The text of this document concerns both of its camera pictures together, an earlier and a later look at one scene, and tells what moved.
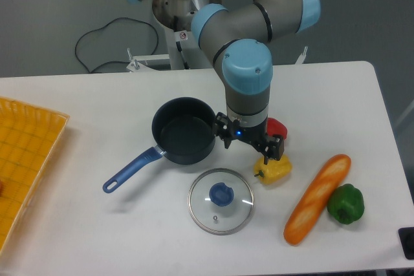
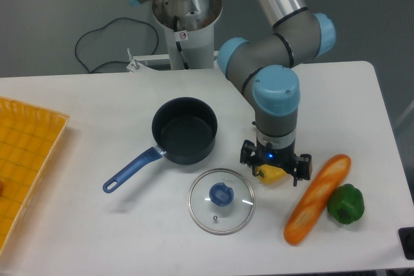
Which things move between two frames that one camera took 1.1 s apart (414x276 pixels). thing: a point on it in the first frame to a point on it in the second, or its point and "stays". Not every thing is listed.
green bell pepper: (347, 203) stays
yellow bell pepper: (275, 171) stays
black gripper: (227, 130) to (284, 158)
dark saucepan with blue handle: (184, 128) stays
